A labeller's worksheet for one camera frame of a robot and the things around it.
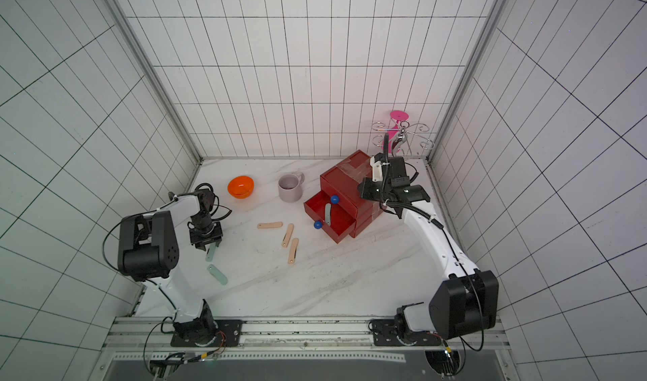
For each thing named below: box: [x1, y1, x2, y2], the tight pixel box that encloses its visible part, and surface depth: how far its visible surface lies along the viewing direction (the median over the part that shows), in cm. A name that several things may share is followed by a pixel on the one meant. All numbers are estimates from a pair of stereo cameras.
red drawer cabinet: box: [304, 150, 384, 244], surface depth 87 cm
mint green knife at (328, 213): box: [324, 203, 332, 226], surface depth 92 cm
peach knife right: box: [288, 237, 300, 265], surface depth 92 cm
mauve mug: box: [278, 171, 305, 204], surface depth 106 cm
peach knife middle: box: [281, 223, 295, 248], surface depth 94 cm
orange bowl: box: [227, 175, 256, 199], surface depth 106 cm
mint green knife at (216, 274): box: [207, 263, 229, 286], surface depth 86 cm
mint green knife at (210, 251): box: [204, 241, 217, 263], surface depth 91 cm
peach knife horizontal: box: [256, 221, 284, 229], surface depth 100 cm
